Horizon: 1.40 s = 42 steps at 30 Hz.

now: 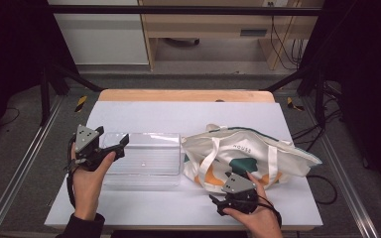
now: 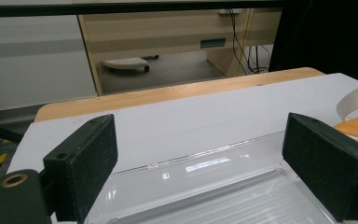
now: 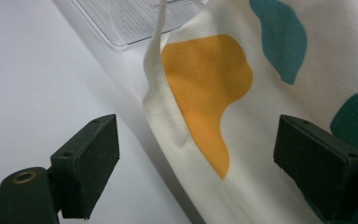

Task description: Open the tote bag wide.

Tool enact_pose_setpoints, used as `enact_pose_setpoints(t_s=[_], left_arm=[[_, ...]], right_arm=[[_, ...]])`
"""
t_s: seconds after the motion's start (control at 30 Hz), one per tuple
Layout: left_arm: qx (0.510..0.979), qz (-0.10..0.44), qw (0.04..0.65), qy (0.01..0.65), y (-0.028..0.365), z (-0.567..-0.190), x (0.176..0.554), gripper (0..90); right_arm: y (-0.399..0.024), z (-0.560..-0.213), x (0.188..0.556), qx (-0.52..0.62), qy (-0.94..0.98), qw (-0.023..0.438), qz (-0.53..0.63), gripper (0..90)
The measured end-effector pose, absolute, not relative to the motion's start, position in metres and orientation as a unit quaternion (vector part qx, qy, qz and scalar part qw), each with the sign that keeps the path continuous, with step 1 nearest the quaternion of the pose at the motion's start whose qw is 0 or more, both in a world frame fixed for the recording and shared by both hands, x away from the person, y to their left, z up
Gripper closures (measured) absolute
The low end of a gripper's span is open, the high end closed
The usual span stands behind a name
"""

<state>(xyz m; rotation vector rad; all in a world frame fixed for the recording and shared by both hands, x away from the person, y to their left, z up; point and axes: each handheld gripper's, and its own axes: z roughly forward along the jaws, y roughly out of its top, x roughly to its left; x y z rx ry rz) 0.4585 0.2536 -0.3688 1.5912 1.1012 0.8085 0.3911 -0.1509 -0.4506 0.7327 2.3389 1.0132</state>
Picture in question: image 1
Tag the yellow and black tape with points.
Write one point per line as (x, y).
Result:
(292, 104)
(81, 103)

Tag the wooden table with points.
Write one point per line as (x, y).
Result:
(185, 95)

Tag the aluminium rail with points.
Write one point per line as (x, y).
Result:
(347, 175)
(16, 172)

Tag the clear plastic container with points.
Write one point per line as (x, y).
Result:
(145, 158)

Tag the black metal stand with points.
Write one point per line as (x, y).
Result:
(311, 82)
(54, 86)

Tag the white cabinet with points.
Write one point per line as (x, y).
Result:
(102, 36)

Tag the person's left hand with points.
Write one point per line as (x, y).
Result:
(87, 188)

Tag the wooden desk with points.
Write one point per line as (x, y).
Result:
(211, 28)

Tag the white board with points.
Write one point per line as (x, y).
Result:
(178, 115)

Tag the person's right hand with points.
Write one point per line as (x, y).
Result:
(264, 218)

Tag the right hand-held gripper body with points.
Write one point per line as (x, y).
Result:
(239, 198)

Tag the cream printed tote bag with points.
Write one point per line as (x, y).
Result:
(244, 148)

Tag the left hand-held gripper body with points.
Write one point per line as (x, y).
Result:
(86, 150)

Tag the black horizontal frame bar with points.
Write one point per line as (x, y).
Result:
(185, 10)

